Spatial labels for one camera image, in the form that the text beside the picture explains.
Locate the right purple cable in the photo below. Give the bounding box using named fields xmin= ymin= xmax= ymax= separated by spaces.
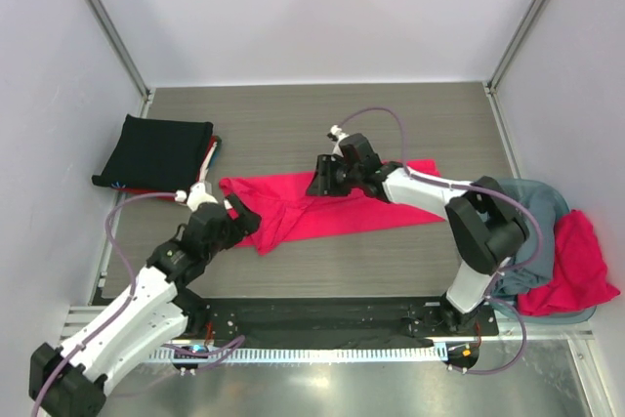
xmin=336 ymin=106 xmax=543 ymax=377

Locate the black t shirt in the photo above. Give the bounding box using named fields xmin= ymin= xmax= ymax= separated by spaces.
xmin=91 ymin=115 xmax=213 ymax=192

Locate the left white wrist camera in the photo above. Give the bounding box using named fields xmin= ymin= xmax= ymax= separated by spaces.
xmin=174 ymin=182 xmax=218 ymax=212

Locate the white t shirt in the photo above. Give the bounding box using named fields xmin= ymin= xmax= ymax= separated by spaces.
xmin=195 ymin=143 xmax=216 ymax=185

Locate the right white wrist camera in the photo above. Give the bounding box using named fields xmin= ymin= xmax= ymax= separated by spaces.
xmin=326 ymin=125 xmax=349 ymax=157

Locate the purple cable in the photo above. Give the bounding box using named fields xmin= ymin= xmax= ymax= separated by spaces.
xmin=28 ymin=190 xmax=245 ymax=417
xmin=336 ymin=106 xmax=543 ymax=377

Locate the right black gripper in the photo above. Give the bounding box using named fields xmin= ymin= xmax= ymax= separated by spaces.
xmin=307 ymin=153 xmax=362 ymax=196

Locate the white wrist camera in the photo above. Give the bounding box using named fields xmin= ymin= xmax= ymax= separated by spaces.
xmin=174 ymin=182 xmax=218 ymax=212
xmin=326 ymin=125 xmax=349 ymax=157

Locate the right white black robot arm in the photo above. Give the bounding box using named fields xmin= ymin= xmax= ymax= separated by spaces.
xmin=306 ymin=126 xmax=529 ymax=335

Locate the left aluminium frame post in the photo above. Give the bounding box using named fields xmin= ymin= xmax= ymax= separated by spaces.
xmin=85 ymin=0 xmax=150 ymax=102

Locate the aluminium frame post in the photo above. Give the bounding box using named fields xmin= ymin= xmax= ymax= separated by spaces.
xmin=484 ymin=0 xmax=549 ymax=96
xmin=85 ymin=0 xmax=150 ymax=102

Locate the slotted white cable duct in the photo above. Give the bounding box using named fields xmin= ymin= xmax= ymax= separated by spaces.
xmin=144 ymin=343 xmax=448 ymax=365

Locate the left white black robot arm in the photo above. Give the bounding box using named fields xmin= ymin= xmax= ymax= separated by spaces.
xmin=28 ymin=194 xmax=261 ymax=416

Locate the grey blue t shirt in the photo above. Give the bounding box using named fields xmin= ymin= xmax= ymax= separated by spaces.
xmin=487 ymin=178 xmax=567 ymax=299

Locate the blue plastic basket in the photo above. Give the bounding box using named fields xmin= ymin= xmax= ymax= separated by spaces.
xmin=492 ymin=179 xmax=596 ymax=324

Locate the pink t shirt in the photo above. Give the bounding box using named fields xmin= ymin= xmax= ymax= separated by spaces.
xmin=518 ymin=210 xmax=620 ymax=316
xmin=219 ymin=172 xmax=442 ymax=256

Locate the right aluminium frame post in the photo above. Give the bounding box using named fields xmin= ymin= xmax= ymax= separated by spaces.
xmin=484 ymin=0 xmax=549 ymax=96

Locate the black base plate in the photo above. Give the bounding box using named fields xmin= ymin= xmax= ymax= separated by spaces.
xmin=183 ymin=297 xmax=499 ymax=351

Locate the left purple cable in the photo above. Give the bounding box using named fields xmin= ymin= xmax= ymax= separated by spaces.
xmin=28 ymin=190 xmax=245 ymax=417

